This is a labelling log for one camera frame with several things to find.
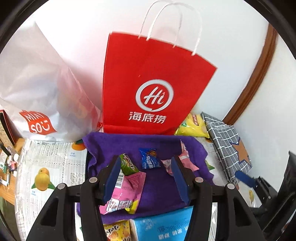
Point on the small blue snack packet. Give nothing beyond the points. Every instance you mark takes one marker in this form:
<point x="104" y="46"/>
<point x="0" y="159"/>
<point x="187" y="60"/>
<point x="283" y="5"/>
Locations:
<point x="149" y="160"/>

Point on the small white bottle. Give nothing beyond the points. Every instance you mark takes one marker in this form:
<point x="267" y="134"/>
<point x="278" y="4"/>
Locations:
<point x="15" y="158"/>

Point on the fruit print tablecloth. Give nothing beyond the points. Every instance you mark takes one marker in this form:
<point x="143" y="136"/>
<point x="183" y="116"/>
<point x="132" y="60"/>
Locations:
<point x="55" y="162"/>

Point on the blue tissue pack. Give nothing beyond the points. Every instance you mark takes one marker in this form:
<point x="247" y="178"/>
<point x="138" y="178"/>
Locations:
<point x="161" y="227"/>

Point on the green snack packet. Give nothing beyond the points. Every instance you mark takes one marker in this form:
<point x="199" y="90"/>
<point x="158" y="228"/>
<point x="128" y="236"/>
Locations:
<point x="129" y="165"/>

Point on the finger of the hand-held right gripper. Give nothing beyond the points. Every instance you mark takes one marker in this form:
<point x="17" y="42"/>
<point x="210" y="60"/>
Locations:
<point x="245" y="178"/>

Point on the white pink snack packet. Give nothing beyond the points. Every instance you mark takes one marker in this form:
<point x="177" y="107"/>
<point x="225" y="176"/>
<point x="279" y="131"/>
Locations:
<point x="167" y="166"/>

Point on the white plastic shopping bag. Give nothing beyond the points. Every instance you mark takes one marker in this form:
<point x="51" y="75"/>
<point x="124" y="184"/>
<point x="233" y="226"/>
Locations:
<point x="41" y="81"/>

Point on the yellow chip bag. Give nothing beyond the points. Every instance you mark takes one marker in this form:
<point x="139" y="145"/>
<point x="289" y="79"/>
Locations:
<point x="192" y="126"/>

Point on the plain pink snack packet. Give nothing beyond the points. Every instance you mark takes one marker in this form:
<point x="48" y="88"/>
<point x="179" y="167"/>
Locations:
<point x="187" y="160"/>

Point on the patterned book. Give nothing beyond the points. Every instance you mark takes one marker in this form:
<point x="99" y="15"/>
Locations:
<point x="5" y="129"/>

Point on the red paper bag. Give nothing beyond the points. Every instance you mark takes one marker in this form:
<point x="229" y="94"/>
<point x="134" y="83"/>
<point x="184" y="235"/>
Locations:
<point x="150" y="69"/>

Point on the purple towel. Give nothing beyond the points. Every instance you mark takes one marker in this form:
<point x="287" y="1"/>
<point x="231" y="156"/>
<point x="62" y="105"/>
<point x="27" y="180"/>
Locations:
<point x="159" y="185"/>

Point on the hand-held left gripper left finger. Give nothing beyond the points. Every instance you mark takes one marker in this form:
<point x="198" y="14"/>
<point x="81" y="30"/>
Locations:
<point x="112" y="180"/>

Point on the large pink snack packet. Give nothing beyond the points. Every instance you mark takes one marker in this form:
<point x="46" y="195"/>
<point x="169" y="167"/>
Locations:
<point x="129" y="187"/>

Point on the orange yellow snack packet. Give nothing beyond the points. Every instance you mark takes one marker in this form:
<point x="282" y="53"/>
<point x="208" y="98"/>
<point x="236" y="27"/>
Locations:
<point x="116" y="231"/>

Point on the wooden nightstand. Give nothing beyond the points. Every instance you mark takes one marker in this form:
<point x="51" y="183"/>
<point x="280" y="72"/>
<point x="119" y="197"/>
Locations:
<point x="9" y="194"/>

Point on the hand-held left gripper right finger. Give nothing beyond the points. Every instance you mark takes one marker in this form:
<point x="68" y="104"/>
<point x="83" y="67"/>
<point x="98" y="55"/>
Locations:
<point x="180" y="183"/>

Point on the brown wooden door frame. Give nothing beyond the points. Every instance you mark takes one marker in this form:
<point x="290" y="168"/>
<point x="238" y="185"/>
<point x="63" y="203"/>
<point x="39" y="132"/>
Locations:
<point x="259" y="76"/>

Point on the folded checkered cloth with star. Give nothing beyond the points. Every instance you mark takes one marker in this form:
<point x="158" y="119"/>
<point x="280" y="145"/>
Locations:
<point x="224" y="139"/>

